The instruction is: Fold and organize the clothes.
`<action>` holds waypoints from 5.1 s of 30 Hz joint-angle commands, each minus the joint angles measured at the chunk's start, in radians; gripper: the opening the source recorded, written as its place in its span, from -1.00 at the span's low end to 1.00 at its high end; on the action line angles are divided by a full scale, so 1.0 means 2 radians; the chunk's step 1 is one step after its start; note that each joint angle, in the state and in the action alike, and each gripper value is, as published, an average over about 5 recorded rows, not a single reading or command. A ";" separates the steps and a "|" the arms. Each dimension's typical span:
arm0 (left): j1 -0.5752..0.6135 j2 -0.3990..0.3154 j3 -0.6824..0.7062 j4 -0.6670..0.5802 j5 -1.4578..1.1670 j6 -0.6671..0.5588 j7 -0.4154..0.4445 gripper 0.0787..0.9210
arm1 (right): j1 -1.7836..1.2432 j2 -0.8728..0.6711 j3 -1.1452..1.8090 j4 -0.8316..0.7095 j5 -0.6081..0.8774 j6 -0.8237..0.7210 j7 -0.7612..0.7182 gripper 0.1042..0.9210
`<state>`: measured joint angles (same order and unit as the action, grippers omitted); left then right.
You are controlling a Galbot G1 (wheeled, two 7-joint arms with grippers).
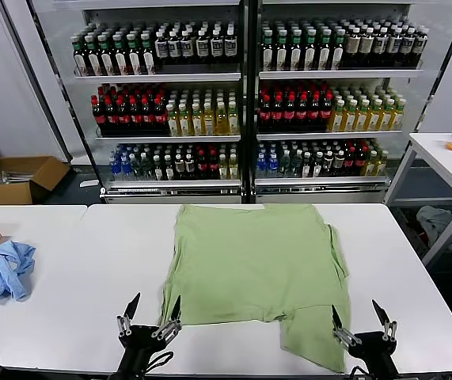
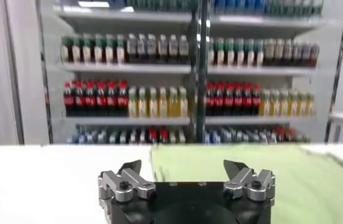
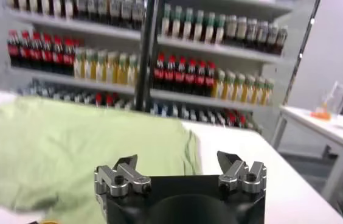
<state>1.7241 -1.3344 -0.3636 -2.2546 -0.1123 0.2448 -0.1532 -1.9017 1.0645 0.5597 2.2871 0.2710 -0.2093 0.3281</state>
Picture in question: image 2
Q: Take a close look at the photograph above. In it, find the glass door beverage cooler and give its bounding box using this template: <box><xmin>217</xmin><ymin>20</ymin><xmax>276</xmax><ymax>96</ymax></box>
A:
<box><xmin>34</xmin><ymin>0</ymin><xmax>204</xmax><ymax>144</ymax></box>

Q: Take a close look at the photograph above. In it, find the dark bottle green cap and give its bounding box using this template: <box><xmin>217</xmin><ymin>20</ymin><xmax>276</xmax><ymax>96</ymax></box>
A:
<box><xmin>92</xmin><ymin>35</ymin><xmax>104</xmax><ymax>65</ymax></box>
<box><xmin>60</xmin><ymin>36</ymin><xmax>71</xmax><ymax>64</ymax></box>
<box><xmin>81</xmin><ymin>35</ymin><xmax>92</xmax><ymax>64</ymax></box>
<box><xmin>114</xmin><ymin>34</ymin><xmax>126</xmax><ymax>65</ymax></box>
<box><xmin>244</xmin><ymin>38</ymin><xmax>255</xmax><ymax>67</ymax></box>
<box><xmin>254</xmin><ymin>38</ymin><xmax>265</xmax><ymax>67</ymax></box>
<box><xmin>70</xmin><ymin>35</ymin><xmax>82</xmax><ymax>64</ymax></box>
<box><xmin>234</xmin><ymin>38</ymin><xmax>245</xmax><ymax>67</ymax></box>
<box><xmin>215</xmin><ymin>37</ymin><xmax>225</xmax><ymax>66</ymax></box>
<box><xmin>103</xmin><ymin>34</ymin><xmax>115</xmax><ymax>65</ymax></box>
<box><xmin>224</xmin><ymin>37</ymin><xmax>235</xmax><ymax>66</ymax></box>

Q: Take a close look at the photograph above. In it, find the right metal shelf rack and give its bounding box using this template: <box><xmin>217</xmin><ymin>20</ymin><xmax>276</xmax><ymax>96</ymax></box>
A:
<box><xmin>197</xmin><ymin>0</ymin><xmax>343</xmax><ymax>144</ymax></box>

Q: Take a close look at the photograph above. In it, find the small red cap cola bottle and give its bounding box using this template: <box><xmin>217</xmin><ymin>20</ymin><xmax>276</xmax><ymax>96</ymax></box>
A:
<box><xmin>158</xmin><ymin>126</ymin><xmax>169</xmax><ymax>144</ymax></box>
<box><xmin>148</xmin><ymin>126</ymin><xmax>159</xmax><ymax>144</ymax></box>
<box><xmin>272</xmin><ymin>126</ymin><xmax>284</xmax><ymax>144</ymax></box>
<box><xmin>283</xmin><ymin>127</ymin><xmax>295</xmax><ymax>144</ymax></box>

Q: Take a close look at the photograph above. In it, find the light green shirt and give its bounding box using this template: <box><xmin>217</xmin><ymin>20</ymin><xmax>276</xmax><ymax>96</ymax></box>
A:
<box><xmin>150</xmin><ymin>143</ymin><xmax>343</xmax><ymax>224</ymax></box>

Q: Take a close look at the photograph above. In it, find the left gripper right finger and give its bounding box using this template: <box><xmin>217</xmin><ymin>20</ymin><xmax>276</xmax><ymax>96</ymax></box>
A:
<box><xmin>222</xmin><ymin>159</ymin><xmax>276</xmax><ymax>202</ymax></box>

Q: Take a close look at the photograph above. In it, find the small dark bottle beige label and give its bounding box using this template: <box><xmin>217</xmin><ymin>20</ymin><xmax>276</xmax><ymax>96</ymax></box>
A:
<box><xmin>263</xmin><ymin>127</ymin><xmax>274</xmax><ymax>144</ymax></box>
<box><xmin>254</xmin><ymin>127</ymin><xmax>264</xmax><ymax>144</ymax></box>
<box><xmin>137</xmin><ymin>127</ymin><xmax>148</xmax><ymax>144</ymax></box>
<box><xmin>128</xmin><ymin>127</ymin><xmax>139</xmax><ymax>144</ymax></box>

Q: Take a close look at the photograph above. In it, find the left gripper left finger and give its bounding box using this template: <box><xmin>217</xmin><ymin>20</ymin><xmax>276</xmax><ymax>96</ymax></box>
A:
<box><xmin>97</xmin><ymin>159</ymin><xmax>157</xmax><ymax>203</ymax></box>

